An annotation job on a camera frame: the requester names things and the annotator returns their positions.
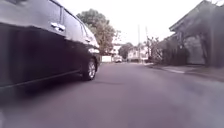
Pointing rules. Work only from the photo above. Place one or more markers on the white vehicle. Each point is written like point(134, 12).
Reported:
point(118, 60)

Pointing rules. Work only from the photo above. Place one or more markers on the white gate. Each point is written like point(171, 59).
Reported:
point(106, 59)

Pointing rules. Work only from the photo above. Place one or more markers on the cream building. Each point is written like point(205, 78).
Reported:
point(116, 49)

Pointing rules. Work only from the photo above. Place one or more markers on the dark round tree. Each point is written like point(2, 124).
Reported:
point(125, 50)

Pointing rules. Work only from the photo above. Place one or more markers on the utility pole with crossarm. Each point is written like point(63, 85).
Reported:
point(139, 43)

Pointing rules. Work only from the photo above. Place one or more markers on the large leafy tree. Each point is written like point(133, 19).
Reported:
point(100, 30)

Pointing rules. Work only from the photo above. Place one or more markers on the leaning utility pole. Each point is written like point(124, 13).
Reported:
point(147, 43)

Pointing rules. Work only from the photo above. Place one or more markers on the grey asphalt road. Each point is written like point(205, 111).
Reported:
point(133, 100)

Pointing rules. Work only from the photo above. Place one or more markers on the row of bushes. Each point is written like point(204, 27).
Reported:
point(170, 53)

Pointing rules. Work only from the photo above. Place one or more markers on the black car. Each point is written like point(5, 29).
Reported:
point(40, 46)

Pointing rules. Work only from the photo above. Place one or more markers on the concrete pavement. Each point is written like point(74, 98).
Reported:
point(200, 71)

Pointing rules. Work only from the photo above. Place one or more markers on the dark grey building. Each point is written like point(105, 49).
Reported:
point(200, 30)

